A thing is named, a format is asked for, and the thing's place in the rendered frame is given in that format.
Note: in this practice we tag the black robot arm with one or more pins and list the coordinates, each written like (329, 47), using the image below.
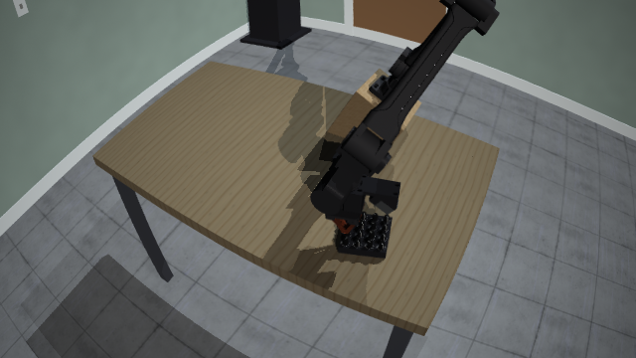
(398, 93)

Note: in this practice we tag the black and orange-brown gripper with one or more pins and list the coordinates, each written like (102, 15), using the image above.
(352, 218)

